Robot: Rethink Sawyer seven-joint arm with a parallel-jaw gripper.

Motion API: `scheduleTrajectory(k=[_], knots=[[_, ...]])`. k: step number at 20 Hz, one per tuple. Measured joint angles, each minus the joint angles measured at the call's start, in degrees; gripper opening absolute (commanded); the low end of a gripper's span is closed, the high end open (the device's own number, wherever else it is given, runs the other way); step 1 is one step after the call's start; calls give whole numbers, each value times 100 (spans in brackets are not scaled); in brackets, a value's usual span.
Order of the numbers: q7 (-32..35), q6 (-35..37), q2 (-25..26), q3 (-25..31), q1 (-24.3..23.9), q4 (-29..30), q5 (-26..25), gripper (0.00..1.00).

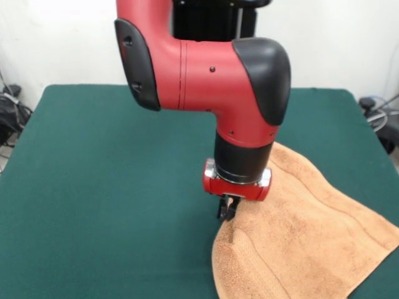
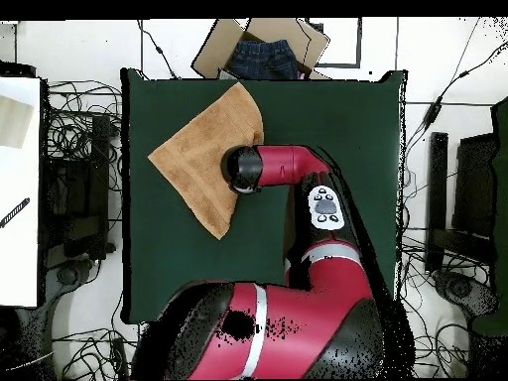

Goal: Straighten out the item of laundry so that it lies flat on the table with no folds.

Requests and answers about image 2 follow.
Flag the tan terry towel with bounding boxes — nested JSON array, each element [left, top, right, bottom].
[[147, 81, 266, 241]]

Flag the black flat panel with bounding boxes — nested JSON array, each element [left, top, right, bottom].
[[451, 132, 499, 239]]

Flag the dark green table cloth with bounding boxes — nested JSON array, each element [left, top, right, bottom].
[[119, 67, 408, 326]]

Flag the blue denim jeans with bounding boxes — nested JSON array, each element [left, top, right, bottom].
[[227, 39, 301, 80]]

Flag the brown cardboard box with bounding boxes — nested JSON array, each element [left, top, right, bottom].
[[190, 17, 330, 80]]

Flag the black equipment rack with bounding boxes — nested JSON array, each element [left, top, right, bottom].
[[39, 114, 116, 261]]

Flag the black upright bar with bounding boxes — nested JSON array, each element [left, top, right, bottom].
[[425, 132, 449, 273]]

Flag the white table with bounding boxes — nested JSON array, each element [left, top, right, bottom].
[[0, 76, 43, 309]]

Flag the black striped strip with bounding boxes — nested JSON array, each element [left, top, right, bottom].
[[0, 196, 32, 229]]

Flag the beige block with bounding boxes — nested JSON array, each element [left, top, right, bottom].
[[0, 94, 34, 150]]

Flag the thin black cable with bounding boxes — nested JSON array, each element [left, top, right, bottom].
[[136, 19, 180, 80]]

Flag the grey stand base with cables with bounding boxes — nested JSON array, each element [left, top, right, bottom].
[[47, 257, 102, 295]]

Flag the black cable with power brick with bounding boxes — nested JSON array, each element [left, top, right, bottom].
[[400, 17, 508, 160]]

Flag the black equipment base with cables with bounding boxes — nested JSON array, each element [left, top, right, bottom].
[[432, 269, 500, 320]]

